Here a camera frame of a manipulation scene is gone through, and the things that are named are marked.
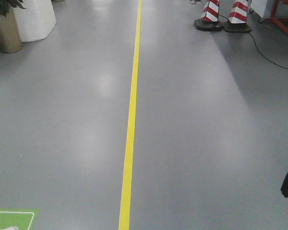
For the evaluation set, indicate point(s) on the white angular pedestal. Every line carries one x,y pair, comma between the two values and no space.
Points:
36,21

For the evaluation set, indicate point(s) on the green floor safety sign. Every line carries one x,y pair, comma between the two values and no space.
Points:
17,219

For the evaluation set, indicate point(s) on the potted green plant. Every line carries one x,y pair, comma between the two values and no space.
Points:
10,40

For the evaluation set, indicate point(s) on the red white traffic cone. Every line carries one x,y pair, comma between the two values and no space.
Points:
209,18

